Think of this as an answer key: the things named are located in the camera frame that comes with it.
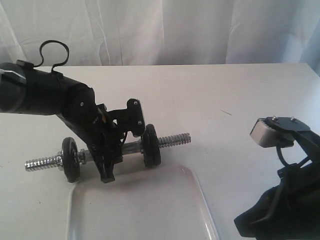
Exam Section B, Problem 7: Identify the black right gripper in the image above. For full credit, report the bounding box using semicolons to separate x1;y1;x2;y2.
234;162;320;240

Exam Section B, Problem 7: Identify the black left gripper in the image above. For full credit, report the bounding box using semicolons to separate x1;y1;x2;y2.
59;104;123;184

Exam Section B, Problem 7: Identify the black weight plate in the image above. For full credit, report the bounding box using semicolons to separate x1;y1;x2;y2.
61;137;80;183
141;129;153;168
146;123;161;167

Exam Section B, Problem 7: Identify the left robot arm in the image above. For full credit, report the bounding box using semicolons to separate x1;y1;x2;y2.
0;60;124;184

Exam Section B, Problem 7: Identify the white plastic tray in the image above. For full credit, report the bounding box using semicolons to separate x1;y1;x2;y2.
66;165;219;240

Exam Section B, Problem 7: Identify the white backdrop curtain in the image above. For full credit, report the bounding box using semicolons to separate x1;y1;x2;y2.
0;0;320;72

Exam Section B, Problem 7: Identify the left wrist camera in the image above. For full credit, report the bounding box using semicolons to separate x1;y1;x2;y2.
108;98;146;138

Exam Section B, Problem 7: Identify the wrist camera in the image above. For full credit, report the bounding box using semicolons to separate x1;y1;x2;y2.
108;98;146;138
249;116;311;148

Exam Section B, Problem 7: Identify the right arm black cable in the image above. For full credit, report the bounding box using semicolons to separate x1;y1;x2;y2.
275;145;293;167

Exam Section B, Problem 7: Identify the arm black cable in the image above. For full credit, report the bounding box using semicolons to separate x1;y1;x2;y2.
275;145;293;167
32;39;70;73

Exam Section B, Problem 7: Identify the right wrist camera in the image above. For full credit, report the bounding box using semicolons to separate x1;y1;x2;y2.
249;116;311;148

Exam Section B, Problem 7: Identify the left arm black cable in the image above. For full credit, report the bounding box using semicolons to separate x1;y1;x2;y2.
32;39;70;73

